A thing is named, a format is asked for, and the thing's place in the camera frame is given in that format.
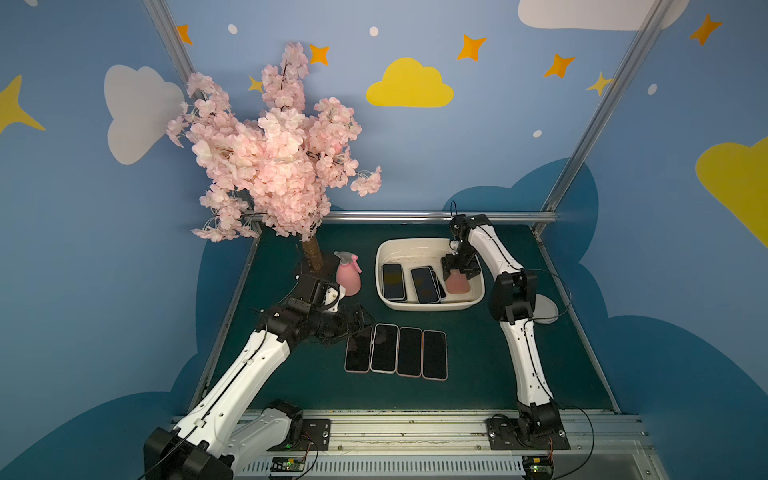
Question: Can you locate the pink back phone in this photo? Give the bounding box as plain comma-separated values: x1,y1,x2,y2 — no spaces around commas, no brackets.
444,269,471,295

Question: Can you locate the white plastic storage box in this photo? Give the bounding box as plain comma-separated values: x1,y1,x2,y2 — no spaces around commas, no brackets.
375,238,486,312

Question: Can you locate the white case phone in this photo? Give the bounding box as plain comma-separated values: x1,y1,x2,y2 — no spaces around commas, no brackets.
370,323,399,374

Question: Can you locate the pink case phone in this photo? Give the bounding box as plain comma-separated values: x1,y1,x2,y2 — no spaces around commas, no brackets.
422,330,448,381
396,327,423,378

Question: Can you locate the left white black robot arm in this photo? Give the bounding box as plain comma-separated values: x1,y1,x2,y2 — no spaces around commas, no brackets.
142,274,374,479

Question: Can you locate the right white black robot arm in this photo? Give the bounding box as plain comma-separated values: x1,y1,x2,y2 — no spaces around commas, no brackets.
441,214,564,445

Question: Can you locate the pink spray bottle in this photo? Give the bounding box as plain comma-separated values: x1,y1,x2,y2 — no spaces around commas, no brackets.
334,251,362,297

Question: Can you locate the grey round disc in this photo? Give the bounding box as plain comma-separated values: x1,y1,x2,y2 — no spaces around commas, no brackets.
532,294,560,325

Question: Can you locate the left green circuit board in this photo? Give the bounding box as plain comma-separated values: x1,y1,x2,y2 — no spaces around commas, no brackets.
270,457,306,475

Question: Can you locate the green circuit board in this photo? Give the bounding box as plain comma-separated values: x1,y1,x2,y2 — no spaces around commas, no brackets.
522,456,554,480
270,457,306,475

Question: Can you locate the pink cherry blossom tree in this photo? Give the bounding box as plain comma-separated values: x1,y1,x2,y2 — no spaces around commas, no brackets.
166,42,382,273

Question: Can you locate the right green circuit board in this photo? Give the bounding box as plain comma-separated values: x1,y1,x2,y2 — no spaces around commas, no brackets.
522,456,554,480

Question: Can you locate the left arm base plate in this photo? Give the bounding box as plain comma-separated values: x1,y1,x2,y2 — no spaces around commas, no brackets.
269,418,332,452

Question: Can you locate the aluminium rail base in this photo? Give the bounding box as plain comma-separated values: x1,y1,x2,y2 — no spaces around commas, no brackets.
232,409,666,479

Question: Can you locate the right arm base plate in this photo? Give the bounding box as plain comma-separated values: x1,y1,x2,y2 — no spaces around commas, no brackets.
485,414,570,451

